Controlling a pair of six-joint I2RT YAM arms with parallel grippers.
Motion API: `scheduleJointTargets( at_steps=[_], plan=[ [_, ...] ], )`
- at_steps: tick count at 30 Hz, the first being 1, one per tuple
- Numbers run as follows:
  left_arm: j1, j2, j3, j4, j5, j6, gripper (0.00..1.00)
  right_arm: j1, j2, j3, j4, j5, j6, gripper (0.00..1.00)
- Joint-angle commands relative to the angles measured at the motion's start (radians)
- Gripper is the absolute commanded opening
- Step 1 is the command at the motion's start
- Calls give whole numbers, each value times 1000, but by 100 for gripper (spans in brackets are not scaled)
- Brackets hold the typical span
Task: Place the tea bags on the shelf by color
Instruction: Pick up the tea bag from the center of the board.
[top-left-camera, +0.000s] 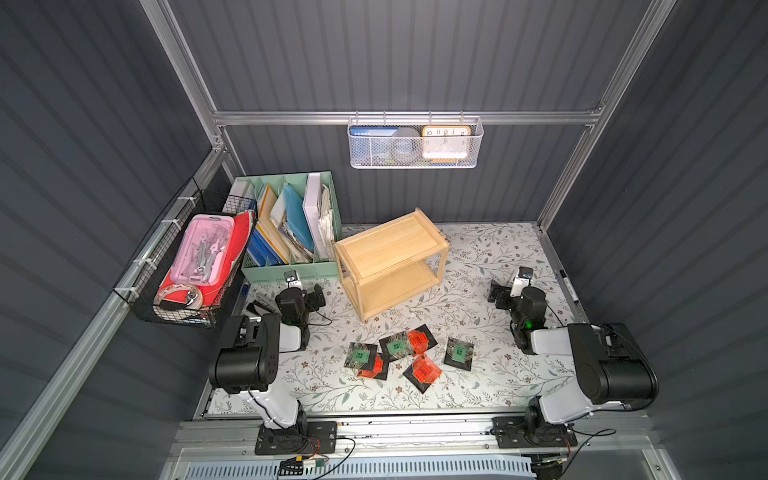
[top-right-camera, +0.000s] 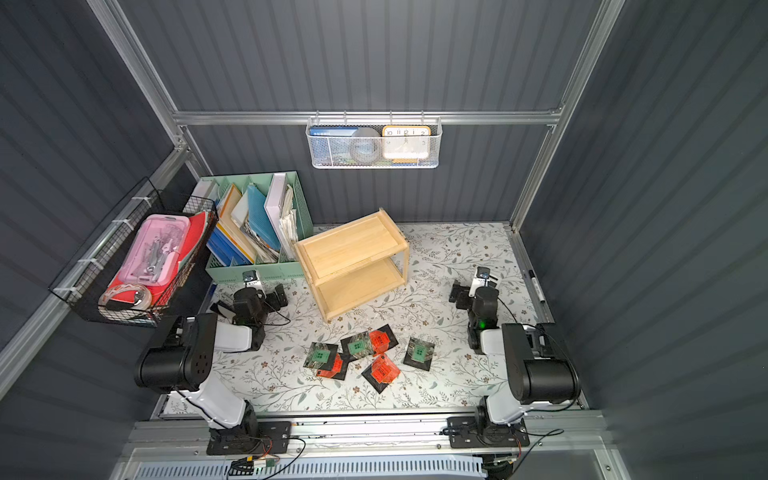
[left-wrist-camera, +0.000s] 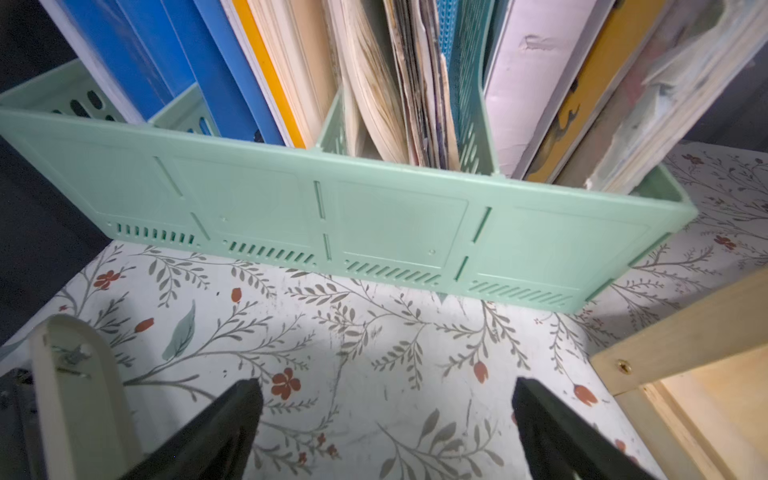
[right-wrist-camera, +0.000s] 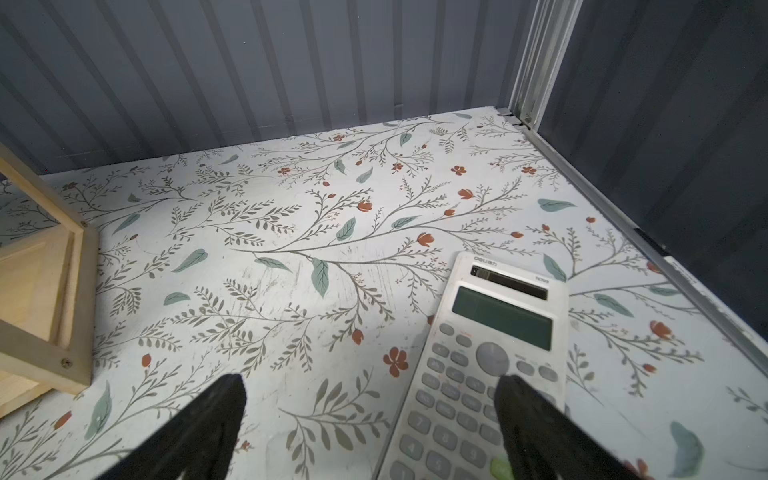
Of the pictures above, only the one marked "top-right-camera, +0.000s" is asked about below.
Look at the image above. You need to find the wooden two-tier shelf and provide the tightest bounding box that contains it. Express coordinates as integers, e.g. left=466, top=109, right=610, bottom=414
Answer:
left=295, top=209, right=410, bottom=320

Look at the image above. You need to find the green tea bag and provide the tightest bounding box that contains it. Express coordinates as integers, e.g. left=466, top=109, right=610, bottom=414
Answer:
left=403, top=337, right=435, bottom=371
left=303, top=342, right=338, bottom=371
left=340, top=332, right=374, bottom=361

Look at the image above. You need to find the pink plastic case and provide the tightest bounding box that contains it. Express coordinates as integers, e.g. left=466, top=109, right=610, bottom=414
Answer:
left=117, top=214, right=190, bottom=287

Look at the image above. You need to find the black marker pen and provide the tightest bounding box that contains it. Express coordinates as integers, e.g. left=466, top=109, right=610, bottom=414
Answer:
left=528, top=269, right=546, bottom=303

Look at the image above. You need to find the blue box in wall basket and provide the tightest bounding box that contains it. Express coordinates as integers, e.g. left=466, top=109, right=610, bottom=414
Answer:
left=307, top=126, right=357, bottom=168

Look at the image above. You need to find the grey tape roll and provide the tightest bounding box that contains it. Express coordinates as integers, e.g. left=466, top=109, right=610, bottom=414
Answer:
left=348, top=127, right=382, bottom=165

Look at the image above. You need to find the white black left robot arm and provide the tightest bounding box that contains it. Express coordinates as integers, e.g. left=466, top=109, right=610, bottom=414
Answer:
left=134, top=284, right=291, bottom=457

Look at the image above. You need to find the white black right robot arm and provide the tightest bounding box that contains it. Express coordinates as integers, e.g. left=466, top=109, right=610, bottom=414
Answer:
left=443, top=282, right=581, bottom=450

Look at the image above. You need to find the black wire side basket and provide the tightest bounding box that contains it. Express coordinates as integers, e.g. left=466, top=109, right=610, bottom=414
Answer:
left=49, top=179, right=218, bottom=327

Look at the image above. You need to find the red tea bag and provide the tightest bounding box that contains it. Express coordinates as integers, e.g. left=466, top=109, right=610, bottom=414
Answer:
left=369, top=324, right=399, bottom=354
left=362, top=354, right=401, bottom=394
left=316, top=354, right=350, bottom=381

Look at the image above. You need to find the yellow white clock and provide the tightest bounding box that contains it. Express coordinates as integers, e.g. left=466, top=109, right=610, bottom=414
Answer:
left=381, top=125, right=432, bottom=162

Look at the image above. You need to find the green file organizer box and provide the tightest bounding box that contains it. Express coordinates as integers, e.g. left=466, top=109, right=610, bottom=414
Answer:
left=194, top=171, right=313, bottom=284

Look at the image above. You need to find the clear tape roll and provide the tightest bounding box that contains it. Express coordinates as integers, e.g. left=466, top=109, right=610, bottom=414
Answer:
left=98, top=284, right=152, bottom=321

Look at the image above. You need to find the white wire wall basket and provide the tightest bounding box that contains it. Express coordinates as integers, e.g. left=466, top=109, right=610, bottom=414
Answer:
left=305, top=116, right=443, bottom=170

